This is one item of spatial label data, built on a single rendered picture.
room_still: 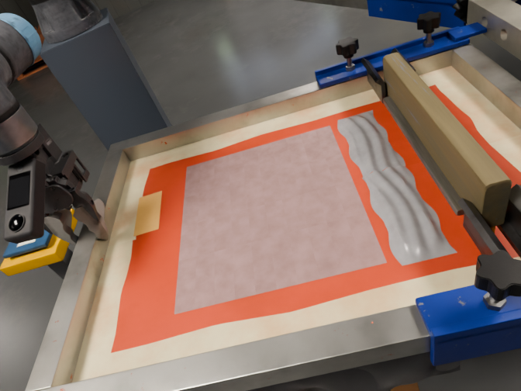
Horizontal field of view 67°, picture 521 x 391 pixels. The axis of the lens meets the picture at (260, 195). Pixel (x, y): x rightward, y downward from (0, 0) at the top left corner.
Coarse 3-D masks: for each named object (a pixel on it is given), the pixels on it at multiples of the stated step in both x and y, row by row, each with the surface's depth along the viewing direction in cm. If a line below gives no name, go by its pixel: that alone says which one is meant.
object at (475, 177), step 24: (384, 72) 70; (408, 72) 63; (408, 96) 60; (432, 96) 57; (408, 120) 64; (432, 120) 53; (456, 120) 51; (432, 144) 56; (456, 144) 48; (456, 168) 49; (480, 168) 44; (480, 192) 44; (504, 192) 43; (504, 216) 46
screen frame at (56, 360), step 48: (288, 96) 82; (336, 96) 82; (144, 144) 86; (96, 192) 76; (96, 240) 66; (96, 288) 63; (48, 336) 54; (288, 336) 44; (336, 336) 42; (384, 336) 41; (48, 384) 48; (96, 384) 46; (144, 384) 45; (192, 384) 43; (240, 384) 43
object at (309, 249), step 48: (336, 192) 63; (432, 192) 57; (144, 240) 68; (192, 240) 64; (240, 240) 61; (288, 240) 59; (336, 240) 56; (384, 240) 54; (144, 288) 60; (192, 288) 57; (240, 288) 55; (288, 288) 53; (336, 288) 51; (144, 336) 54
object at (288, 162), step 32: (288, 128) 80; (320, 128) 77; (192, 160) 81; (224, 160) 78; (256, 160) 75; (288, 160) 72; (320, 160) 70; (416, 160) 63; (192, 192) 73; (224, 192) 71; (256, 192) 68; (288, 192) 66; (160, 224) 70
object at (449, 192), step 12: (396, 108) 68; (396, 120) 66; (408, 132) 62; (420, 144) 60; (420, 156) 58; (432, 168) 55; (444, 180) 53; (444, 192) 52; (456, 192) 51; (456, 204) 50
